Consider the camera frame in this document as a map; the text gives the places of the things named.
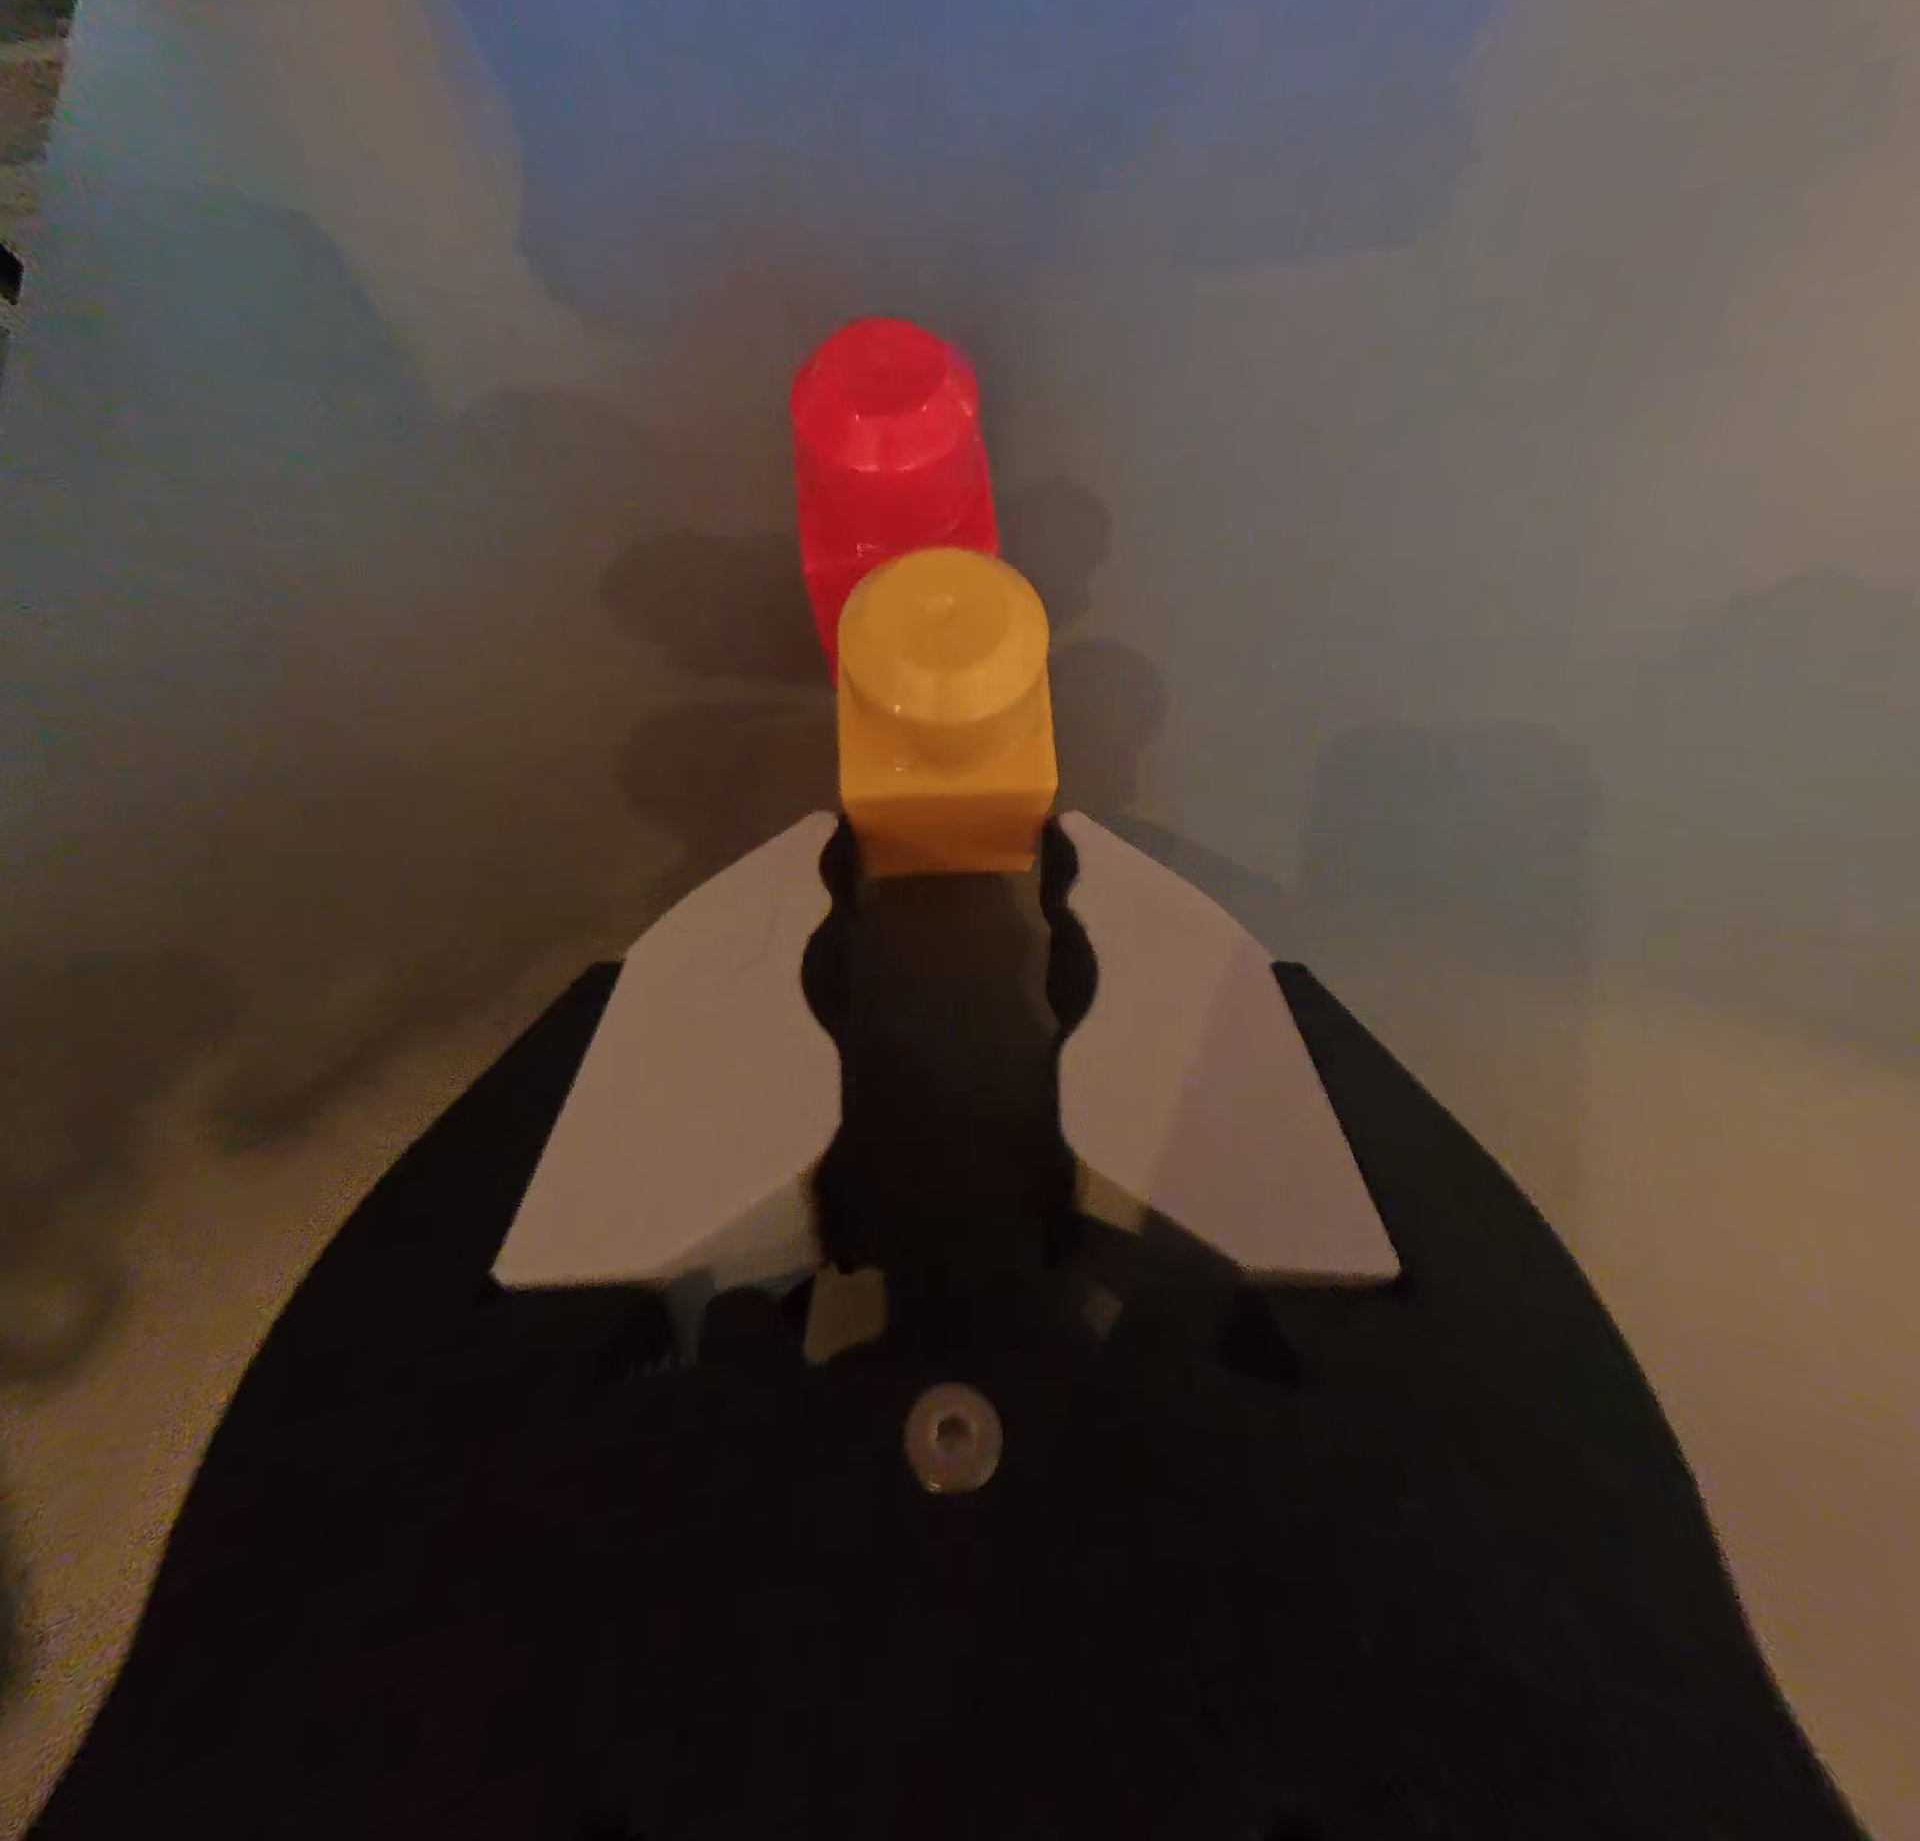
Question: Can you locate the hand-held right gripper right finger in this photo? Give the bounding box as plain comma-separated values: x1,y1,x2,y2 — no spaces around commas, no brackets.
1034,808,1404,1287

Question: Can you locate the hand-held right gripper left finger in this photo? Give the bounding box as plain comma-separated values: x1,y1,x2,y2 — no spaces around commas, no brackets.
492,808,871,1290

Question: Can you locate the yellow mega block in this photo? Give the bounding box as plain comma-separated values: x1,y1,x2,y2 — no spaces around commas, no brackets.
836,549,1059,879

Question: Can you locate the red mega block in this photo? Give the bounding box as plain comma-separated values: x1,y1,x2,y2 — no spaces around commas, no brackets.
791,316,999,679

